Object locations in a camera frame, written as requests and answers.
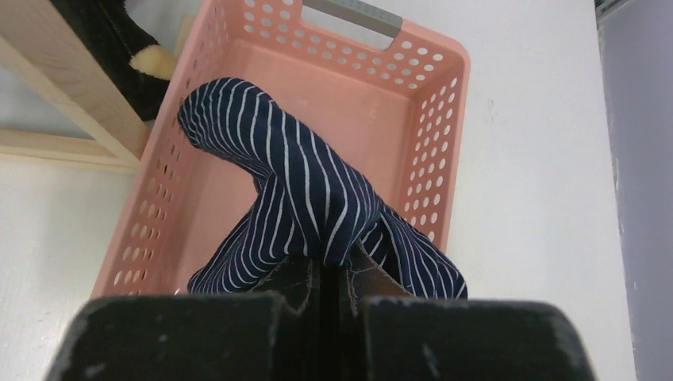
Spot black floral blanket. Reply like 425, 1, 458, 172
51, 0, 178, 121

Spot wooden clothes rack frame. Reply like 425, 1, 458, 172
1, 1, 149, 173

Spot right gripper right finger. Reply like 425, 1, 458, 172
339, 247, 595, 380

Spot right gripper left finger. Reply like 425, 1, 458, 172
46, 256, 316, 380

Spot navy striped underwear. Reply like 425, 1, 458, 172
178, 78, 468, 299

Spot pink plastic basket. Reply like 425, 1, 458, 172
92, 1, 471, 298

